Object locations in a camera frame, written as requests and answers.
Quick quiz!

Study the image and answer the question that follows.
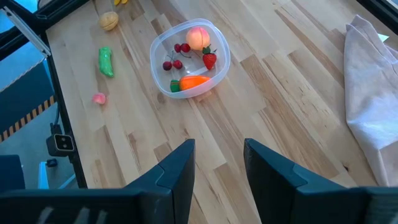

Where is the tan toy potato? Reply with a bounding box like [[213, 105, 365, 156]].
[[98, 11, 119, 32]]

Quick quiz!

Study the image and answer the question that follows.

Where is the dark red toy cherry pair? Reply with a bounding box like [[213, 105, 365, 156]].
[[162, 51, 183, 72]]

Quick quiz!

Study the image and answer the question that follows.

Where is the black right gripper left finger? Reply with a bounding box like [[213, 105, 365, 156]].
[[124, 138, 196, 224]]

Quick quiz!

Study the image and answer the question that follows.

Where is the black camera cable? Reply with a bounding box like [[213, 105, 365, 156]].
[[54, 102, 62, 126]]

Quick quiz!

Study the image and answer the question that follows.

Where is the clear plastic tupperware container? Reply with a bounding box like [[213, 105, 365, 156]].
[[149, 17, 231, 100]]

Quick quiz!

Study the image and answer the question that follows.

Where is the green toy pea pod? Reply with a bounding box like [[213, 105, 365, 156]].
[[98, 46, 115, 78]]

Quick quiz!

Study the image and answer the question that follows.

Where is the bright red toy cherry pair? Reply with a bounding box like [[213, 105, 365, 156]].
[[174, 42, 192, 59]]

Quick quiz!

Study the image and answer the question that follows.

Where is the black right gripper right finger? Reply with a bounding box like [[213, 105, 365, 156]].
[[244, 138, 346, 224]]

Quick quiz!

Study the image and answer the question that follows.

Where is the beige folded cloth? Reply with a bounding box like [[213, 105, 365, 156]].
[[343, 14, 398, 187]]

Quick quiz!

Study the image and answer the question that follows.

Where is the black table-level camera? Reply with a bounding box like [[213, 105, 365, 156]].
[[45, 133, 75, 157]]

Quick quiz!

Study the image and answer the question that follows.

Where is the pink wrinkled toy produce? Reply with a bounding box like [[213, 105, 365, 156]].
[[91, 92, 108, 105]]

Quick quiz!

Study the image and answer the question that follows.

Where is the orange toy peach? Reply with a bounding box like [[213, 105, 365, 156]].
[[185, 26, 211, 52]]

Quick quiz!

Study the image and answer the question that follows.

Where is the silver aluminium extrusion bar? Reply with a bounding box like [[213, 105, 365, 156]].
[[0, 6, 52, 57]]

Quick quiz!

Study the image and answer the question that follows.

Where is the red toy strawberry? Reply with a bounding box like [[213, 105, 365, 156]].
[[201, 44, 218, 71]]

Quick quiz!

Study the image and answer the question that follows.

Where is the black table frame rail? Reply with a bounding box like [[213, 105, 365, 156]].
[[356, 0, 398, 29], [0, 0, 91, 189]]

